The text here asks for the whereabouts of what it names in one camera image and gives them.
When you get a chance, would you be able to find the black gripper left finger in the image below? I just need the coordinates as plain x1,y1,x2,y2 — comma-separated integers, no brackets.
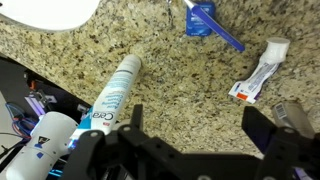
114,103,181,161

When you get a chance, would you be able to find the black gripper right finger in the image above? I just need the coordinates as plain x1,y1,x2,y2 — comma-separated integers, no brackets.
241,105,320,180

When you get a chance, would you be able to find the blue and white toothbrush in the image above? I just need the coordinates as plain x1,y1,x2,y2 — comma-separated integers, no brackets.
183,0,246,53

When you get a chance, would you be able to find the white oval sink basin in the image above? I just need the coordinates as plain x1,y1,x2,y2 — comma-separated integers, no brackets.
0,0,102,33

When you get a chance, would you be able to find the white CeraVe cleanser tube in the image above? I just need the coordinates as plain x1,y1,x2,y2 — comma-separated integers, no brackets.
69,54,143,141

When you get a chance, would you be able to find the small white toothpaste tube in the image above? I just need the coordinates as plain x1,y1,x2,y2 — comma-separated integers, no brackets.
228,36,292,105

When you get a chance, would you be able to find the aluminium robot mounting base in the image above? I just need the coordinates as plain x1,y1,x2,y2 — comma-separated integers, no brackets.
24,93,58,116

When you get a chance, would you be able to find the blue dental floss box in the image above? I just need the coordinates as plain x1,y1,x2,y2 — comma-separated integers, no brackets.
185,1,217,38

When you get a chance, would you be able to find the black robot cart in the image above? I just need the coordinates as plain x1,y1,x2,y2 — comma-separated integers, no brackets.
0,54,93,134

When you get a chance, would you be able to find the blue red cable bundle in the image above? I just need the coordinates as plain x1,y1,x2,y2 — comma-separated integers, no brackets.
4,101,38,141

